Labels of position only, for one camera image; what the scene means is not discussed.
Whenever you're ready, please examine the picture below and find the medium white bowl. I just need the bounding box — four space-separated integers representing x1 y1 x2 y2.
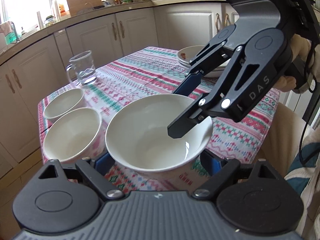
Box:
42 107 105 163

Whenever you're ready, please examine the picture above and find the large white bowl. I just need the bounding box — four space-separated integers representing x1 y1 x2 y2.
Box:
105 94 213 178

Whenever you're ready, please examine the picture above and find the right hand in glove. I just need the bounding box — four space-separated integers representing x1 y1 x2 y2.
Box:
273 34 319 94

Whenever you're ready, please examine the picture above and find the small white bowl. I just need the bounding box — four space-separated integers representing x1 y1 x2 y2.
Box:
43 88 87 122

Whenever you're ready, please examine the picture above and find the white plate with fruit print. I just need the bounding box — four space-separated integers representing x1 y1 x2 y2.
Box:
177 45 232 68

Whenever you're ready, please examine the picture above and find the patterned tablecloth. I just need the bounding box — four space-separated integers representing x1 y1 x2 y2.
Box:
37 45 281 193

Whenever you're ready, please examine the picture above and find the lower white plate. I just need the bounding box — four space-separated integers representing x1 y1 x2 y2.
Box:
178 60 229 78

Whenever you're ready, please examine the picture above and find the clear glass mug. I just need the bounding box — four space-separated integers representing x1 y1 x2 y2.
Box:
66 50 97 87

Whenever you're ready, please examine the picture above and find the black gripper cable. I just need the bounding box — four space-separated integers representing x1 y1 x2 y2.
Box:
287 0 320 165

